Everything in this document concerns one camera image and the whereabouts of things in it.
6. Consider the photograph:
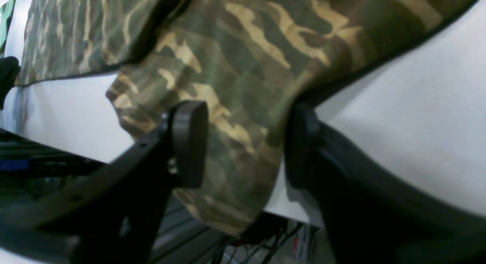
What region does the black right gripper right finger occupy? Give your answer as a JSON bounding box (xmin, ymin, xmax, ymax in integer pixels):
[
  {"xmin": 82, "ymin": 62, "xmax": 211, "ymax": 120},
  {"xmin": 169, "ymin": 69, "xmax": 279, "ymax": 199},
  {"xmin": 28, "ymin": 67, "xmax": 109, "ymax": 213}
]
[{"xmin": 285, "ymin": 104, "xmax": 485, "ymax": 264}]

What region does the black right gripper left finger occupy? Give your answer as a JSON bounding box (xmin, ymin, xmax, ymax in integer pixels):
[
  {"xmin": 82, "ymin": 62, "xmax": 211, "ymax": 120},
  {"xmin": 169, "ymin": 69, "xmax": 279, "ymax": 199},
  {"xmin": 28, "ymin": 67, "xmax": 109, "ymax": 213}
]
[{"xmin": 1, "ymin": 101, "xmax": 209, "ymax": 264}]

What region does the camouflage T-shirt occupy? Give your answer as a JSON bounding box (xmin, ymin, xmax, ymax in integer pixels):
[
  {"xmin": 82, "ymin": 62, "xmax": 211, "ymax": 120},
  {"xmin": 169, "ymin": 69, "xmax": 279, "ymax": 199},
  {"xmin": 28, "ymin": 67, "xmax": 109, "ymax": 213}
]
[{"xmin": 17, "ymin": 0, "xmax": 475, "ymax": 236}]

